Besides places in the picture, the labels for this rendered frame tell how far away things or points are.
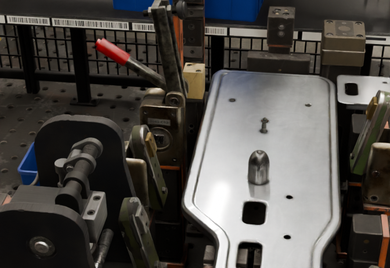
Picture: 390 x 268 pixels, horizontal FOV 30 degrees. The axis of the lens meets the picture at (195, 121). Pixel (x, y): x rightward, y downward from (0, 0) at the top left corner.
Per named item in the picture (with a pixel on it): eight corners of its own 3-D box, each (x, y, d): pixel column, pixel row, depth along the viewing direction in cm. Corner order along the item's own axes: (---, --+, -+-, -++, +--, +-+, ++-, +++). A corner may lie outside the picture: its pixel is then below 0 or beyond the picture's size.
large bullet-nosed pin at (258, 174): (267, 194, 107) (270, 158, 103) (246, 192, 107) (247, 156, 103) (268, 181, 109) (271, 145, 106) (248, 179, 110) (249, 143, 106)
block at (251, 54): (299, 186, 154) (310, 60, 137) (242, 181, 155) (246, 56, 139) (299, 177, 156) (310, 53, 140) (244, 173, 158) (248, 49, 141)
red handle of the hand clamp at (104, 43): (183, 97, 114) (96, 42, 111) (176, 106, 115) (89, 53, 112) (187, 83, 117) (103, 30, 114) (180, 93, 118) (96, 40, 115)
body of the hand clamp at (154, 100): (184, 271, 133) (180, 108, 114) (147, 267, 134) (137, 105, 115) (188, 248, 138) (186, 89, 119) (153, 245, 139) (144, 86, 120)
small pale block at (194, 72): (203, 238, 140) (202, 73, 121) (185, 236, 141) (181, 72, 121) (205, 226, 143) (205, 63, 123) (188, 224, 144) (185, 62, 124)
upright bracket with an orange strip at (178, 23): (184, 228, 143) (179, -9, 116) (177, 227, 143) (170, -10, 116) (186, 218, 145) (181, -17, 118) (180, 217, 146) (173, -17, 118)
